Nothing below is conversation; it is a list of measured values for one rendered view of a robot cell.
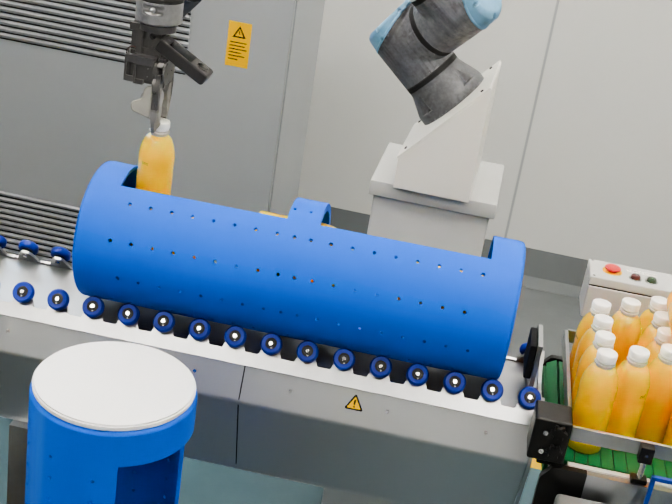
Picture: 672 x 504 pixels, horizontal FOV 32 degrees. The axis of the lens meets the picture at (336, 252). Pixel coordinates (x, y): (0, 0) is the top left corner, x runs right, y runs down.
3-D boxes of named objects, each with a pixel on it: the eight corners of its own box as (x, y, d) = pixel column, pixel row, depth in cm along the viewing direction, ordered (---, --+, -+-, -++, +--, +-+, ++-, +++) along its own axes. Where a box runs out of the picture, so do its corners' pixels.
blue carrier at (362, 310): (113, 265, 259) (123, 144, 248) (499, 344, 251) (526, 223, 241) (66, 315, 232) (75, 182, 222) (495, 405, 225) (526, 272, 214)
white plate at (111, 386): (14, 415, 184) (14, 421, 185) (187, 434, 186) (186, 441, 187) (51, 332, 210) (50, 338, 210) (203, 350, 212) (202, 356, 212)
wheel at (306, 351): (296, 341, 234) (296, 339, 232) (319, 341, 233) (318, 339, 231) (296, 363, 232) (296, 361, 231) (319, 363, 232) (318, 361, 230)
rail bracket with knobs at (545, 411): (525, 438, 226) (536, 393, 222) (561, 446, 225) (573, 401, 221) (524, 466, 217) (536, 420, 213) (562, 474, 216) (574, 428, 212)
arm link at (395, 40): (421, 72, 301) (378, 19, 298) (467, 39, 290) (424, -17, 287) (397, 98, 290) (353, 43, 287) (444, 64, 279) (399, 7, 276)
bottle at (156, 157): (148, 204, 242) (157, 121, 234) (174, 215, 239) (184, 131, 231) (126, 213, 236) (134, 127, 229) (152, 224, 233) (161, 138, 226)
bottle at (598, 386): (607, 446, 227) (631, 365, 219) (587, 457, 222) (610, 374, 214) (578, 429, 231) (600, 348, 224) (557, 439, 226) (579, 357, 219)
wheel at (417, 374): (406, 364, 232) (406, 362, 230) (428, 363, 231) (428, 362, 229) (406, 386, 230) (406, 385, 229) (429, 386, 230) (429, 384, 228)
